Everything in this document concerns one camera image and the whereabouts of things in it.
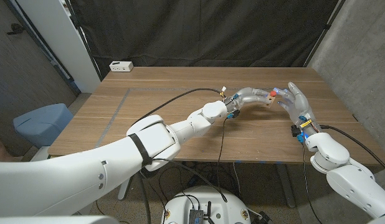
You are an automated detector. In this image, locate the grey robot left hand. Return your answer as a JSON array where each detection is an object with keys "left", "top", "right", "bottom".
[{"left": 226, "top": 87, "right": 273, "bottom": 113}]

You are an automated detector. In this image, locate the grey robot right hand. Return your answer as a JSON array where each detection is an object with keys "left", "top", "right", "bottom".
[{"left": 272, "top": 82, "right": 321, "bottom": 137}]

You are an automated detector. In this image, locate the grey table leg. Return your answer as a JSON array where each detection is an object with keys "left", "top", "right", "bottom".
[
  {"left": 117, "top": 177, "right": 133, "bottom": 201},
  {"left": 275, "top": 164, "right": 297, "bottom": 208}
]

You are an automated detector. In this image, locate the black backdrop stand pole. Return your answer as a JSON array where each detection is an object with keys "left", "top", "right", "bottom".
[
  {"left": 303, "top": 0, "right": 348, "bottom": 67},
  {"left": 64, "top": 0, "right": 103, "bottom": 82}
]

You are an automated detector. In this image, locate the black backdrop curtain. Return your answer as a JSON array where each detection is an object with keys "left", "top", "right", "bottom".
[{"left": 69, "top": 0, "right": 348, "bottom": 78}]

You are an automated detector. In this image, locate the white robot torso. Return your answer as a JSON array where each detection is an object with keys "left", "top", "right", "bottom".
[{"left": 161, "top": 185, "right": 252, "bottom": 224}]

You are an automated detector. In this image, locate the black antenna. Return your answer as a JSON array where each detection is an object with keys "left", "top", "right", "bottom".
[{"left": 203, "top": 201, "right": 214, "bottom": 224}]

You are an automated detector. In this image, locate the grey electronics box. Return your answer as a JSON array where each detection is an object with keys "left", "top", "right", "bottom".
[{"left": 188, "top": 208, "right": 205, "bottom": 224}]

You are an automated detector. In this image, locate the white power strip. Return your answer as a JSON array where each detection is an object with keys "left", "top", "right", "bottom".
[{"left": 108, "top": 60, "right": 134, "bottom": 73}]

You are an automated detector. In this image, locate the blue-grey stool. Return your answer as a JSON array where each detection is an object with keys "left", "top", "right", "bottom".
[{"left": 13, "top": 103, "right": 74, "bottom": 149}]

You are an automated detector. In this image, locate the person's bare leg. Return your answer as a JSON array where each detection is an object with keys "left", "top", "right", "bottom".
[{"left": 0, "top": 136, "right": 22, "bottom": 162}]

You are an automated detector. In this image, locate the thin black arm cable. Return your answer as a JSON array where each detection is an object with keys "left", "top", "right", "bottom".
[
  {"left": 301, "top": 142, "right": 324, "bottom": 224},
  {"left": 153, "top": 117, "right": 229, "bottom": 203}
]

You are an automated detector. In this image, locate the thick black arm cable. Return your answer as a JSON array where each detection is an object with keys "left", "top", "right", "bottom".
[
  {"left": 319, "top": 124, "right": 385, "bottom": 175},
  {"left": 130, "top": 88, "right": 226, "bottom": 224}
]

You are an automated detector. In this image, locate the white floor cable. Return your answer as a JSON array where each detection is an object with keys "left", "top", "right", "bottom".
[{"left": 232, "top": 162, "right": 242, "bottom": 195}]

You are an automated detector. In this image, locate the black floor cable loop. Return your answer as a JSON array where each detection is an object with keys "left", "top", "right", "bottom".
[{"left": 158, "top": 161, "right": 240, "bottom": 203}]

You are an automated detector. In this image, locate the black door handle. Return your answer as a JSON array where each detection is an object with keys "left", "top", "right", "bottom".
[{"left": 6, "top": 23, "right": 24, "bottom": 35}]

